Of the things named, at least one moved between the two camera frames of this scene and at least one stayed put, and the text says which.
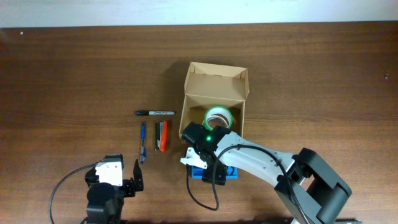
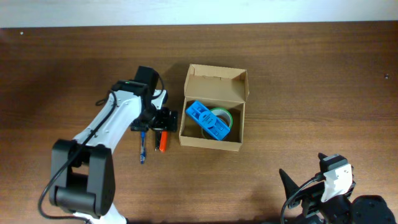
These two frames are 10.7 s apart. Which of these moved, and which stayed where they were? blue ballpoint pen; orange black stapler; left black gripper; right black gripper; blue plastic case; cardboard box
Moved: blue plastic case; right black gripper; left black gripper
Stayed: blue ballpoint pen; orange black stapler; cardboard box
